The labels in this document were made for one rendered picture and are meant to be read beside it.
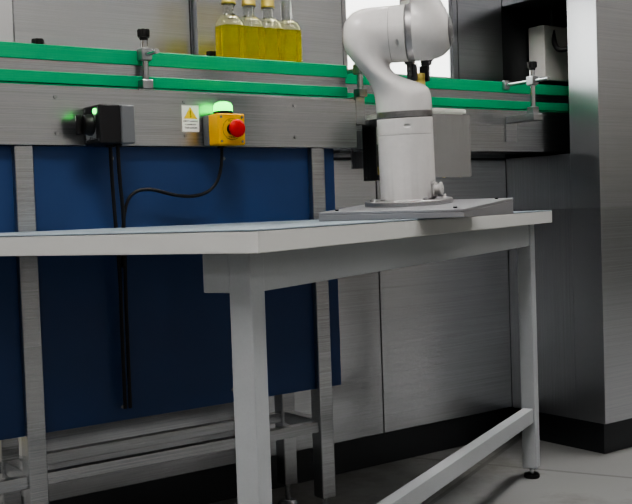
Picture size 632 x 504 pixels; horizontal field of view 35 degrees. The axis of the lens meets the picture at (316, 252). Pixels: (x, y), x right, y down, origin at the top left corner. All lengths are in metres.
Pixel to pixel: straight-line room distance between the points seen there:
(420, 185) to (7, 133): 0.85
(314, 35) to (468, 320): 1.04
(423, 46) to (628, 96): 1.22
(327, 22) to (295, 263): 1.37
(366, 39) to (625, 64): 1.27
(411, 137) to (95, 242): 0.79
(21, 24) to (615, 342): 1.92
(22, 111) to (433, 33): 0.85
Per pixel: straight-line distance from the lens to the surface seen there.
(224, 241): 1.49
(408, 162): 2.14
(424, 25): 2.15
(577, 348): 3.23
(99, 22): 2.59
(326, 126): 2.52
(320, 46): 2.88
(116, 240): 1.60
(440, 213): 1.98
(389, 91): 2.15
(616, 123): 3.21
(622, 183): 3.22
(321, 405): 2.54
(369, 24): 2.17
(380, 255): 1.93
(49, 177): 2.18
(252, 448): 1.56
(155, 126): 2.27
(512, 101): 3.14
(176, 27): 2.68
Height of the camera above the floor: 0.78
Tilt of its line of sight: 2 degrees down
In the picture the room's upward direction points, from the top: 2 degrees counter-clockwise
